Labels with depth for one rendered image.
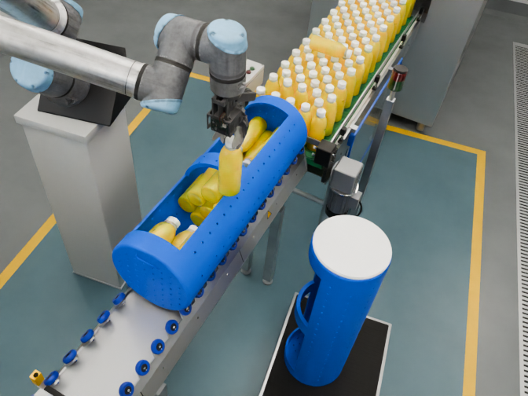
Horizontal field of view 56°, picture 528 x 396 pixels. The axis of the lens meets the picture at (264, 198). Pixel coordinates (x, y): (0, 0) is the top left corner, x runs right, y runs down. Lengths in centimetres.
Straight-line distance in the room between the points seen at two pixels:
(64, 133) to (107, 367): 93
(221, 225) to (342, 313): 58
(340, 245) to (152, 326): 68
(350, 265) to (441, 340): 131
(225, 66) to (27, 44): 46
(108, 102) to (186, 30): 91
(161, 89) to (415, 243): 234
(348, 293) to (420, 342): 118
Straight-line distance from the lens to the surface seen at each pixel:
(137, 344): 165
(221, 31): 119
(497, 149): 422
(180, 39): 123
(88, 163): 216
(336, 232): 179
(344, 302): 180
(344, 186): 232
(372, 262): 174
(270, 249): 259
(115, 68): 125
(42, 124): 214
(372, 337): 263
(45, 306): 291
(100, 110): 208
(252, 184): 170
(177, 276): 145
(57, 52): 129
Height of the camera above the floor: 239
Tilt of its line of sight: 47 degrees down
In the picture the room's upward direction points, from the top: 7 degrees clockwise
